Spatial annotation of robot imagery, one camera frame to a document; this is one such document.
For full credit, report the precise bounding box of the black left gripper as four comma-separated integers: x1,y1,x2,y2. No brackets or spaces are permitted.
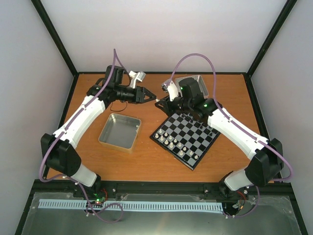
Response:
115,86,157,104

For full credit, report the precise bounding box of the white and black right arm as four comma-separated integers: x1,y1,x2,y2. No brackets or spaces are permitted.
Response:
156,77,284,198

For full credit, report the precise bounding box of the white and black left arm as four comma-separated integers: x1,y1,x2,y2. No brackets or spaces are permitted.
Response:
39,66,156,197

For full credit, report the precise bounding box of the black and silver chessboard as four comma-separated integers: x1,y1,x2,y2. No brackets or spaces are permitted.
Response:
150,114,220,170

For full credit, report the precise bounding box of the silver square tin lid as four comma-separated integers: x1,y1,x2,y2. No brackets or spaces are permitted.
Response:
174,74,209,98

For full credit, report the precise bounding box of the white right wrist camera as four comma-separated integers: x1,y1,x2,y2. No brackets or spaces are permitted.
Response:
161,79,180,101

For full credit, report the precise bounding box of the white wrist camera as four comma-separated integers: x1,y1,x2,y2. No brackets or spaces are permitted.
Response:
128,70,146,89
161,79,180,101

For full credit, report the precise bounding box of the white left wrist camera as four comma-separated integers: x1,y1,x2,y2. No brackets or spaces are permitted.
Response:
128,70,146,89

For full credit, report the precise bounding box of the light blue cable duct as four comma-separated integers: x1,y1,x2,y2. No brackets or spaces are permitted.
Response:
38,199,223,213

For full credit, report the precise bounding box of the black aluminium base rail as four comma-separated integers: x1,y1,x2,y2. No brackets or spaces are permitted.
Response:
31,179,294,199

